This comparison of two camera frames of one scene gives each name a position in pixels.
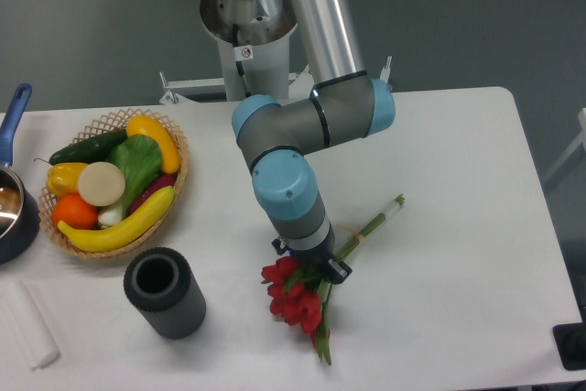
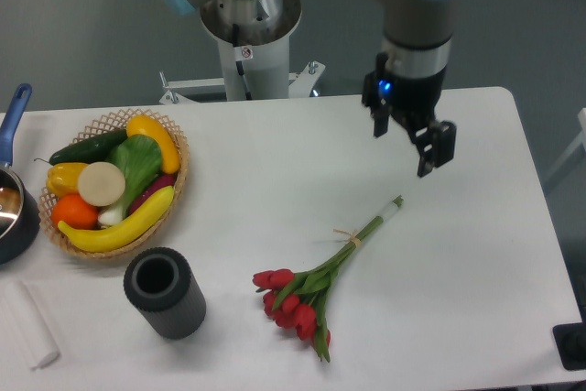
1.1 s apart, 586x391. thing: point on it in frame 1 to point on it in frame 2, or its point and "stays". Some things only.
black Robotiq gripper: [313, 262] to [415, 102]
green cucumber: [92, 149] stays
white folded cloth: [27, 325] stays
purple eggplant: [165, 180] stays
